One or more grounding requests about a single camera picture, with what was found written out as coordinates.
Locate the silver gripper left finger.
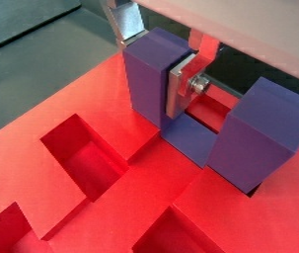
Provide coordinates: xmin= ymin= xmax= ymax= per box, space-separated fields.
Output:
xmin=101 ymin=0 xmax=149 ymax=49

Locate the red board with cutouts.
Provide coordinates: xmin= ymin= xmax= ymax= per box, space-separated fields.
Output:
xmin=0 ymin=56 xmax=299 ymax=253

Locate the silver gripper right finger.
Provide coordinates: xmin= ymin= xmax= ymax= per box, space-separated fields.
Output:
xmin=166 ymin=29 xmax=221 ymax=119

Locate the purple U-shaped block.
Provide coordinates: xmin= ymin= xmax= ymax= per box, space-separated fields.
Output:
xmin=125 ymin=28 xmax=299 ymax=193

